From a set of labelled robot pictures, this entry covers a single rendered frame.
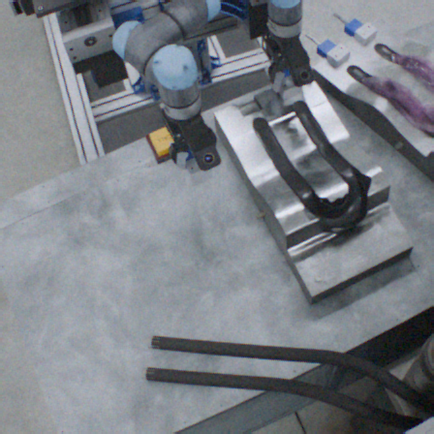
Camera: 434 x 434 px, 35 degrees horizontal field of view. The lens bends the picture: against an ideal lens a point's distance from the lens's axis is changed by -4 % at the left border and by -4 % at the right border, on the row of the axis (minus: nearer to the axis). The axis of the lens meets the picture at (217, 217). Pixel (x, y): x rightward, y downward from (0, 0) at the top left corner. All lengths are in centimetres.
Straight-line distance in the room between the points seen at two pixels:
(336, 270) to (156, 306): 41
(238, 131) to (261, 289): 37
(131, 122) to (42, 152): 45
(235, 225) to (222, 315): 22
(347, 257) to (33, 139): 164
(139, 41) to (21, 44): 188
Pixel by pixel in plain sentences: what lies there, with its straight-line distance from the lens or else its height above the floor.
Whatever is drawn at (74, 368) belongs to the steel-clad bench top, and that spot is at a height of 80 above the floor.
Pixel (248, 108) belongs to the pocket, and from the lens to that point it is 172.
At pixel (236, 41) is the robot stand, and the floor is 21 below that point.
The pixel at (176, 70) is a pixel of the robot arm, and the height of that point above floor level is 130.
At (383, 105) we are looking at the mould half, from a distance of 171.
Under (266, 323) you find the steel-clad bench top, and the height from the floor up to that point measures 80.
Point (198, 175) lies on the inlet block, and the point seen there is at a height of 94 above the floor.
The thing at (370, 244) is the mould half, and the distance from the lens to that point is 157.
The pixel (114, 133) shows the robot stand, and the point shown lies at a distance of 252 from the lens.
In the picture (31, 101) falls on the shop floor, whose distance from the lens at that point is 297.
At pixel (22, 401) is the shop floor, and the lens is 247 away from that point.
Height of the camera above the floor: 229
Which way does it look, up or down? 65 degrees down
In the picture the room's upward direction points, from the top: 10 degrees counter-clockwise
